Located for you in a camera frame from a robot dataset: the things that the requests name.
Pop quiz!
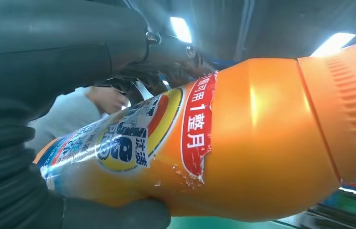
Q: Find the standing person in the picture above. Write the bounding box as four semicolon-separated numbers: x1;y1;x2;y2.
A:
26;87;130;154

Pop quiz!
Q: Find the ceiling light panel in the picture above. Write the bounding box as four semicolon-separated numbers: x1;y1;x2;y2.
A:
310;32;356;58
169;16;193;44

